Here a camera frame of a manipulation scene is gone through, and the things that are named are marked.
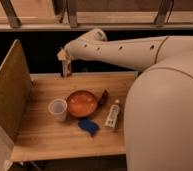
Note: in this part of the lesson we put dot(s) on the wooden shelf frame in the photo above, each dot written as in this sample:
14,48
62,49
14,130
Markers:
68,15

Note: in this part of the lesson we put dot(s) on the blue crumpled cloth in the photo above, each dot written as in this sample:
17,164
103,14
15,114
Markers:
88,126

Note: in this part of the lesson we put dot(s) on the white tube bottle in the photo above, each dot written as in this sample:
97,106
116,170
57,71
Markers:
114,111

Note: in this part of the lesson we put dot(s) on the wooden left side panel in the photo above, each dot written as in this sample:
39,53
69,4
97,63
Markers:
15,87

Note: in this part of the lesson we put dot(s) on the orange bowl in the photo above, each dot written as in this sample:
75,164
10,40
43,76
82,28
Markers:
81,103

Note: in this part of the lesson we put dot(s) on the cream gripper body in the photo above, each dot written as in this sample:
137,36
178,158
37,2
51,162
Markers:
62,55

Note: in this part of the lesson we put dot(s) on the dark brown small object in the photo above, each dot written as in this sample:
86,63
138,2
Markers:
103,98

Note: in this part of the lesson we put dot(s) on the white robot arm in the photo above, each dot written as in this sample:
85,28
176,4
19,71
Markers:
158,115

